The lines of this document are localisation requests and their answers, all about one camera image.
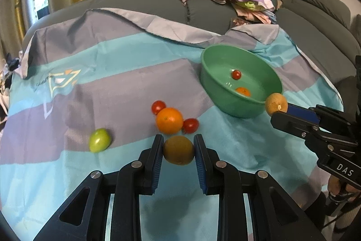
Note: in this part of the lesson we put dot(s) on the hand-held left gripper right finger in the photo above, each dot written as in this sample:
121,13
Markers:
202,173

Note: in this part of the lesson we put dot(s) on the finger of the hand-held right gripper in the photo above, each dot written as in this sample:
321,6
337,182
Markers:
290,123
303,114

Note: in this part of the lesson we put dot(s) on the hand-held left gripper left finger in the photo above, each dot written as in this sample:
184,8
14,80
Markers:
154,173

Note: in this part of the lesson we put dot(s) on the brown kiwi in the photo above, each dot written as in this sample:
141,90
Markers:
275,103
178,150

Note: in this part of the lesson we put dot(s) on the orange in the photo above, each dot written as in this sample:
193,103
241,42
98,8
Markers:
243,92
169,120

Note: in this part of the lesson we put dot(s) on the green plastic bowl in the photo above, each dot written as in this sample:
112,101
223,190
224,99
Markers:
225,101

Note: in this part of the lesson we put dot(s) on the red tomato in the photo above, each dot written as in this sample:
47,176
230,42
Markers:
158,106
236,75
191,125

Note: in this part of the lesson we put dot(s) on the person's right hand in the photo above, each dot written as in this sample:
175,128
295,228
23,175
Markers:
333,184

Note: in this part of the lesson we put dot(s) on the small green tomato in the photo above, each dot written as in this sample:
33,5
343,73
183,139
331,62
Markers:
99,140

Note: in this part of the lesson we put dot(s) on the peach garment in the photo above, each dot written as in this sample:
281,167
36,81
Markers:
259,16

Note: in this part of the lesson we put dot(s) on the striped blue grey bedsheet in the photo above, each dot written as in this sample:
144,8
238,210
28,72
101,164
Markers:
84,88

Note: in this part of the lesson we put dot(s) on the lime green garment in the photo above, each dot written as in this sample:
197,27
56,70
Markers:
248,5

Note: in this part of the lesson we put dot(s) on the grey sofa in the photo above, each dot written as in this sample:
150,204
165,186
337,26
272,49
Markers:
141,3

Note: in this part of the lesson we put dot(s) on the dark blue cloth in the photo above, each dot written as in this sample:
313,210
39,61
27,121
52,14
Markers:
13,65

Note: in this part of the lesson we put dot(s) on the gold curtain strip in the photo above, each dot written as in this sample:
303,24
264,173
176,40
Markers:
20,1

